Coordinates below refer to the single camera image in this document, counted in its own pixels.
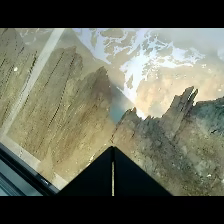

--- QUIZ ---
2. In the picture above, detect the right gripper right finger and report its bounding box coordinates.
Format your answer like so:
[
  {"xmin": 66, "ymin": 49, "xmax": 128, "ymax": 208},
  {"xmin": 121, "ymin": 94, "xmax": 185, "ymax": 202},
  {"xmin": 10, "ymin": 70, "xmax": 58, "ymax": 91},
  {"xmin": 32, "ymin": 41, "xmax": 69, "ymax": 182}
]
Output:
[{"xmin": 113, "ymin": 146, "xmax": 173, "ymax": 197}]

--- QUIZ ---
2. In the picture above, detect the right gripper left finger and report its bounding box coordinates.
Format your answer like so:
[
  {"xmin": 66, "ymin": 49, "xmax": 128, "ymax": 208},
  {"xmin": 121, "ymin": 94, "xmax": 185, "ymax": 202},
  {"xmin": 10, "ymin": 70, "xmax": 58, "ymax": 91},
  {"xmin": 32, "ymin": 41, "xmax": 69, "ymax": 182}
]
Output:
[{"xmin": 58, "ymin": 146, "xmax": 115, "ymax": 197}]

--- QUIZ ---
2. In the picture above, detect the silver frame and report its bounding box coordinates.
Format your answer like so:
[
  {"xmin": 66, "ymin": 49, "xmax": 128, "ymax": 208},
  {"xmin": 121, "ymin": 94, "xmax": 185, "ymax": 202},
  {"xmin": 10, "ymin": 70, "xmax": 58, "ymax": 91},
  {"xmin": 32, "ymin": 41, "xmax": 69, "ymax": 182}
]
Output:
[{"xmin": 0, "ymin": 159, "xmax": 43, "ymax": 197}]

